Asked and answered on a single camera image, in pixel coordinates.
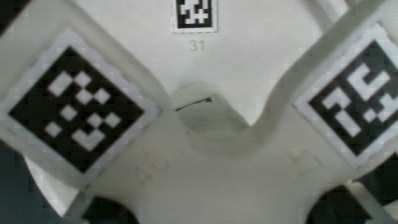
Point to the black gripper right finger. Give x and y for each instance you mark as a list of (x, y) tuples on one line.
[(355, 204)]

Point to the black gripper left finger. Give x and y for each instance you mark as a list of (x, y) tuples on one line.
[(95, 210)]

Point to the white cross-shaped table base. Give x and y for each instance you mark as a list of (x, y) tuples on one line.
[(341, 98)]

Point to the white cylindrical table leg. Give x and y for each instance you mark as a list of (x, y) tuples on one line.
[(207, 112)]

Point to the white round table top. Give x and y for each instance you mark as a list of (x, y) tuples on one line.
[(113, 58)]

